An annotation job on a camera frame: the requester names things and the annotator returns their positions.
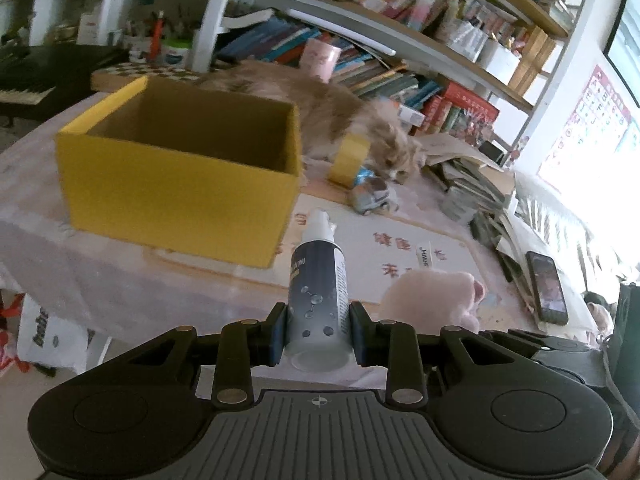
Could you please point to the black smartphone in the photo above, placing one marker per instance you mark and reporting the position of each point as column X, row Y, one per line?
column 547, row 290

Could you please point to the pile of books and papers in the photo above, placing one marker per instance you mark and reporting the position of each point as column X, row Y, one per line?
column 480, row 195

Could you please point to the white plastic bag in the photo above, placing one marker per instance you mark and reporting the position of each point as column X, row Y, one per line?
column 45, row 330

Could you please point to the white bookshelf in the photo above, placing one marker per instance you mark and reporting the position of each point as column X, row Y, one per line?
column 215, row 10

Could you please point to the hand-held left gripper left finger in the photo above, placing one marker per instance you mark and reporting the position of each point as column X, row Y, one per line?
column 278, row 331

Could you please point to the small white toy car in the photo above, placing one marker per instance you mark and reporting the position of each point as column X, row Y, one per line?
column 372, row 197

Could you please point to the fluffy orange cat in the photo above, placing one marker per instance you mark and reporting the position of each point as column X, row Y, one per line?
column 325, row 110

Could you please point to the cartoon printed desk mat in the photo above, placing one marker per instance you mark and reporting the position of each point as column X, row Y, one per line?
column 380, row 240

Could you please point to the red boxed book set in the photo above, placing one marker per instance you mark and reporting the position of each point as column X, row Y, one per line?
column 467, row 107

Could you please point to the dark blue spray bottle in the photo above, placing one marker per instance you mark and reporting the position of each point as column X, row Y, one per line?
column 315, row 280

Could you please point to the pink plush toy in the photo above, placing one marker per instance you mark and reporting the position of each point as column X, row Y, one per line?
column 430, row 300

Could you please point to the yellow tape roll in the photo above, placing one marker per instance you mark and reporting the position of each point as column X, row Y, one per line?
column 345, row 165

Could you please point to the white and orange carton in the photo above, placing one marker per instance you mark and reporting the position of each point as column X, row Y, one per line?
column 411, row 115

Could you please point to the white jar with blue label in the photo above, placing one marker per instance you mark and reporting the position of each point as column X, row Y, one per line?
column 177, row 52

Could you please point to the blue wrapper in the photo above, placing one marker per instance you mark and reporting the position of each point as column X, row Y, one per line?
column 366, row 174

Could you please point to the wooden chessboard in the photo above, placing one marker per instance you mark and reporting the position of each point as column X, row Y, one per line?
column 140, row 70

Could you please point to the yellow cardboard box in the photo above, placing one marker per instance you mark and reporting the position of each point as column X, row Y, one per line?
column 175, row 195

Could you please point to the window with dark frame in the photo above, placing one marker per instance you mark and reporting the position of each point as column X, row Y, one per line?
column 625, row 45

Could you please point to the pink and white bottle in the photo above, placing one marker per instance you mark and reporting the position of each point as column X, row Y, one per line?
column 422, row 7

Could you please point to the red marker pen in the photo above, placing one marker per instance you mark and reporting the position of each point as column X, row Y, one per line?
column 156, row 35

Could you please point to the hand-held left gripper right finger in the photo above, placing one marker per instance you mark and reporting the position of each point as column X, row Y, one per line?
column 358, row 333

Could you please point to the open beige book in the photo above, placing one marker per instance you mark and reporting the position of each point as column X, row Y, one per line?
column 450, row 147

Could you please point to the row of colourful books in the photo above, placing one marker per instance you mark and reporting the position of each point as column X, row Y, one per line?
column 280, row 40

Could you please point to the wall poster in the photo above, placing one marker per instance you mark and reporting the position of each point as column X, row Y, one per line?
column 595, row 125

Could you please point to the shelf of upright books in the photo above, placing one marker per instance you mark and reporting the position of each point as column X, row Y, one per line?
column 480, row 10

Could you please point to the pink printed cup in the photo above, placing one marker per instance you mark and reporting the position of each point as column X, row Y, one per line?
column 320, row 60

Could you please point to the black piano keyboard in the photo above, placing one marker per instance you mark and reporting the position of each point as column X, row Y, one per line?
column 20, row 92

